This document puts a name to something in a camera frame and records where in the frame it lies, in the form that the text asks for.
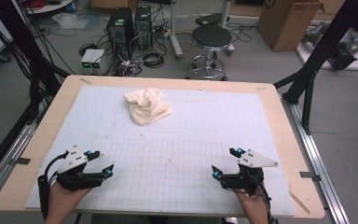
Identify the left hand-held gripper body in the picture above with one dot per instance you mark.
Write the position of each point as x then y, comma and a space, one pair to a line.
74, 180

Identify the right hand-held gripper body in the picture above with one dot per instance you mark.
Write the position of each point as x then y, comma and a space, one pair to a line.
245, 182

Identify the cream cloth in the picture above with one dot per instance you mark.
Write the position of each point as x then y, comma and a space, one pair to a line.
147, 107

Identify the person's left hand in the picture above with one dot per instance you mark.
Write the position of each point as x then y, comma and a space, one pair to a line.
63, 200

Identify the person's right hand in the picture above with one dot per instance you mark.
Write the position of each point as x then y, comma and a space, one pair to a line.
253, 205

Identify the white gridded mat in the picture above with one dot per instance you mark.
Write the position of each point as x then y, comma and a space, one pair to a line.
167, 155

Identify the grey metal clip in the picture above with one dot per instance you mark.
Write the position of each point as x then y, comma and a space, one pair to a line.
309, 175
20, 160

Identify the person's dark trousers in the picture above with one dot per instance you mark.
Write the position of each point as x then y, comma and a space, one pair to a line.
155, 219

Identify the white power supply unit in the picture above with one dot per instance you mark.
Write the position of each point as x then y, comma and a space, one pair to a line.
98, 59
87, 59

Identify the black round stool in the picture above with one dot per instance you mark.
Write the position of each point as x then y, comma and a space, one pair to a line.
211, 36

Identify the large black computer tower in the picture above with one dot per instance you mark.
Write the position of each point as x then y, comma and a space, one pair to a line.
119, 31

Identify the clear plastic bag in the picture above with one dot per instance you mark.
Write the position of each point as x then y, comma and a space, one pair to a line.
70, 21

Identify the black flat case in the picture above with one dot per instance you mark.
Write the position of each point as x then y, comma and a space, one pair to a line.
209, 19

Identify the white metal stand leg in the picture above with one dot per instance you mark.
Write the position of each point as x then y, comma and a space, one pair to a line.
226, 12
174, 31

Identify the brown cardboard box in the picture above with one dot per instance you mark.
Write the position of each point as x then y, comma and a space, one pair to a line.
287, 25

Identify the slim black computer tower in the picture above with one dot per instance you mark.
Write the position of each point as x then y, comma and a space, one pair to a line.
143, 26

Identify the black machine part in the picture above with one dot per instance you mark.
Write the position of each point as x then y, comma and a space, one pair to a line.
341, 56

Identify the white round table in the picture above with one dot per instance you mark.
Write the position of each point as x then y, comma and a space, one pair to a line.
51, 6

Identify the aluminium rail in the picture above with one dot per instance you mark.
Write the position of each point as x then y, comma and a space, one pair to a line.
317, 161
9, 155

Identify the black metal frame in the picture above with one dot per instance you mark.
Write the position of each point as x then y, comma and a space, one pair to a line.
21, 40
320, 53

